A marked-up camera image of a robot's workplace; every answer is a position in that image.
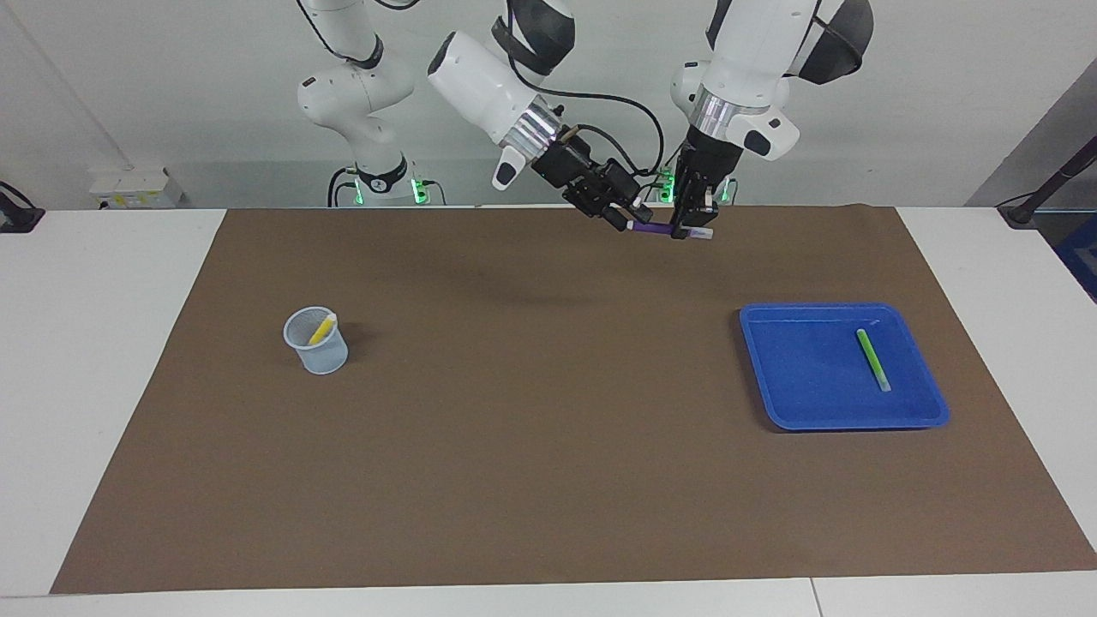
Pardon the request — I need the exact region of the purple pen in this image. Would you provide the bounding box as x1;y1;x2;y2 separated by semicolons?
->
628;220;715;242

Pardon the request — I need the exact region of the green pen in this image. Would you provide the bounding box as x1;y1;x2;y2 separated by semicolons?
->
856;328;892;393

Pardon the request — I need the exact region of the blue plastic tray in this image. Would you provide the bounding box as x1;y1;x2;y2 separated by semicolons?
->
739;302;950;432

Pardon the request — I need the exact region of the brown table mat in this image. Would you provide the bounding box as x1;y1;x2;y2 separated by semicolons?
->
50;204;1097;595

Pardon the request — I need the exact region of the grey mesh pen cup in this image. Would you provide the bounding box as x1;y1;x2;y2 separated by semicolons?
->
283;306;350;376

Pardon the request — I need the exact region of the black stand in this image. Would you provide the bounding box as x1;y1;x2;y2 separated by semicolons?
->
998;135;1097;229

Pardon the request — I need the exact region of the blue crate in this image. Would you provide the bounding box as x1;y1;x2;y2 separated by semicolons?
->
1052;214;1097;303

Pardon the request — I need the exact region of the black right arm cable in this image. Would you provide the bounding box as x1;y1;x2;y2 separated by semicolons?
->
506;0;672;177

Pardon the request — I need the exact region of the black right base cable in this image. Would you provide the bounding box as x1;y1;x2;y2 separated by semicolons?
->
327;167;361;207

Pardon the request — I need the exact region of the white wall socket box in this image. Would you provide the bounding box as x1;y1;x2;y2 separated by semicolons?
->
88;167;185;210

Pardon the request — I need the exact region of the black clamp mount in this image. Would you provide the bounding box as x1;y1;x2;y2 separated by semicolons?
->
0;182;45;233

